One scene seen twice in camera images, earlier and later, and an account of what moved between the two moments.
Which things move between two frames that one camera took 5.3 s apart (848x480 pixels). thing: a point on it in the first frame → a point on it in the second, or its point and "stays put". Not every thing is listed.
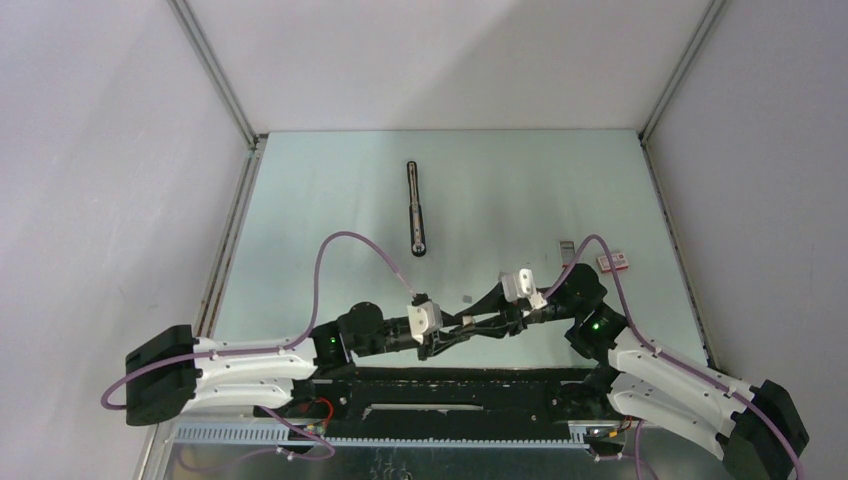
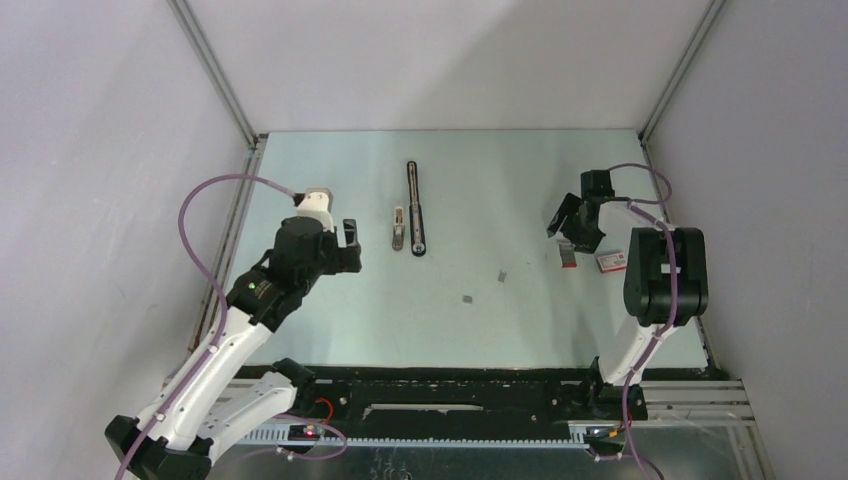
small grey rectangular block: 567,252 stays put
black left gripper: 426,348 → 344,258
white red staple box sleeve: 619,261 stays put
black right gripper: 510,321 → 585,243
